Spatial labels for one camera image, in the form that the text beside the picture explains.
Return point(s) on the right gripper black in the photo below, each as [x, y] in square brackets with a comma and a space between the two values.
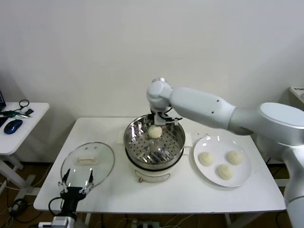
[153, 112]

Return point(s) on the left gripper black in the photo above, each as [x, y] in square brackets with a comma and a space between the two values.
[70, 197]

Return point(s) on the white steamed baozi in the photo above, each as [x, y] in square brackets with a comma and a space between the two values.
[206, 158]
[154, 131]
[225, 171]
[234, 157]

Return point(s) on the glass pot lid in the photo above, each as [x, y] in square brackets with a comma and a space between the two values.
[99, 161]

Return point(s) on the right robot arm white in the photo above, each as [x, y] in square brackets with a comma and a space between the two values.
[202, 107]

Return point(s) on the steel steamer basket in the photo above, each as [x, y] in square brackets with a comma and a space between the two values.
[164, 152]

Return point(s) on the white rectangular table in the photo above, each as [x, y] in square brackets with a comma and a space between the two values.
[114, 199]

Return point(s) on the white side table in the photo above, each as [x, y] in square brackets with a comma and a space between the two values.
[35, 118]

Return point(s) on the white power strip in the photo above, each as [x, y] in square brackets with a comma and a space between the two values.
[146, 224]

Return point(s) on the blue computer mouse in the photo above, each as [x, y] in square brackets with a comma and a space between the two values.
[13, 126]

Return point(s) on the small black device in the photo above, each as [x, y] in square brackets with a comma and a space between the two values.
[29, 111]

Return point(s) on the green pen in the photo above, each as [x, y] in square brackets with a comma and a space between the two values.
[14, 114]

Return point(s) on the black flat device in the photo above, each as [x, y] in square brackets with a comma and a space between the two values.
[2, 121]

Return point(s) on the white round plate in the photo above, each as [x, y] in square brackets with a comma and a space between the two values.
[240, 175]

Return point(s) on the laptop with blue screen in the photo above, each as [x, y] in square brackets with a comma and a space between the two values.
[2, 98]

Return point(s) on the white cabinet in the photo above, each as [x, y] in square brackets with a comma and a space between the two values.
[297, 93]

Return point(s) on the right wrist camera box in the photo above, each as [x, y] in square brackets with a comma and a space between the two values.
[159, 119]

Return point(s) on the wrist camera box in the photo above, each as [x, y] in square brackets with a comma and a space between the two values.
[63, 222]
[159, 119]

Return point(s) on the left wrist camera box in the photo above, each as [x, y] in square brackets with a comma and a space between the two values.
[63, 222]

